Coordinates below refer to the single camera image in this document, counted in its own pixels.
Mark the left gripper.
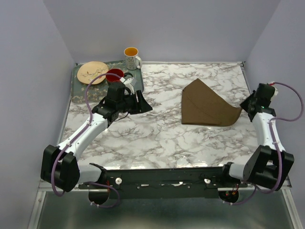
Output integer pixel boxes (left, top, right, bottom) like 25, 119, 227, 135
117, 90, 153, 115

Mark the brown cloth napkin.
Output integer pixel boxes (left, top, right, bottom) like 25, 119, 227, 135
181, 79, 242, 126

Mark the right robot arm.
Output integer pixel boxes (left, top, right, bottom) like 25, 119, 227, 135
219, 83, 294, 193

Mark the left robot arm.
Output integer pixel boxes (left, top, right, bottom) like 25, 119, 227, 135
41, 82, 153, 196

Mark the black skull mug red inside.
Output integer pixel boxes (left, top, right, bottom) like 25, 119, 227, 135
105, 69, 133, 84

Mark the white mug orange inside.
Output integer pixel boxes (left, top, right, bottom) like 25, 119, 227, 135
124, 47, 142, 70

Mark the floral green tray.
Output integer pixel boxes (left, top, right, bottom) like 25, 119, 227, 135
71, 60, 144, 104

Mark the beige floral plate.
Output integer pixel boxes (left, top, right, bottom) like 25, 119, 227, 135
77, 61, 109, 84

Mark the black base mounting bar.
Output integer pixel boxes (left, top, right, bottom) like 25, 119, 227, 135
78, 164, 248, 200

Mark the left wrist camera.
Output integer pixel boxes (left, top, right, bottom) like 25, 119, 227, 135
120, 77, 137, 94

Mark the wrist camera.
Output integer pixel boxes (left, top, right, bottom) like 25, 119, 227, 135
268, 82, 279, 96
120, 77, 137, 94

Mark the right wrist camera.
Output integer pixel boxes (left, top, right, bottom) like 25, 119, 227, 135
268, 82, 279, 96

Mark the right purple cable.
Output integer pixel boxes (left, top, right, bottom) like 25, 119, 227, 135
224, 82, 305, 206

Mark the purple cable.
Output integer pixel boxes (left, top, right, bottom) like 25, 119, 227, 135
51, 73, 124, 198
224, 82, 305, 206

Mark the aluminium frame rail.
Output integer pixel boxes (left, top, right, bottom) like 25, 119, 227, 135
29, 182, 305, 229

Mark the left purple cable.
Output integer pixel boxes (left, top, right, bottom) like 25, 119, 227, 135
51, 73, 124, 198

